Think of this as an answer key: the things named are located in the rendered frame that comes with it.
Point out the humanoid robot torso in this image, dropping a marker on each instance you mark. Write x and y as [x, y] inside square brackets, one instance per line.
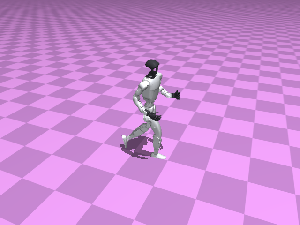
[151, 93]

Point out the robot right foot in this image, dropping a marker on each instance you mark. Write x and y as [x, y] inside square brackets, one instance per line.
[160, 156]

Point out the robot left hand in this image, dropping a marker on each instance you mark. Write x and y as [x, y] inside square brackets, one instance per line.
[176, 95]

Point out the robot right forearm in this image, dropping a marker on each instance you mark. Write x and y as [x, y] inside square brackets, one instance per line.
[139, 105]

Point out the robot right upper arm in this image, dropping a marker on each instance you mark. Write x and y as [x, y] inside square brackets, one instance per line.
[141, 87]

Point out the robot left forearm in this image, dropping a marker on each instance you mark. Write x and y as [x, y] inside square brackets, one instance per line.
[165, 93]

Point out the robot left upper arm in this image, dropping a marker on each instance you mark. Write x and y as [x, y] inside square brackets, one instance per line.
[160, 87]

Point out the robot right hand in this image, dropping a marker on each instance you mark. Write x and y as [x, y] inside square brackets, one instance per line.
[152, 115]

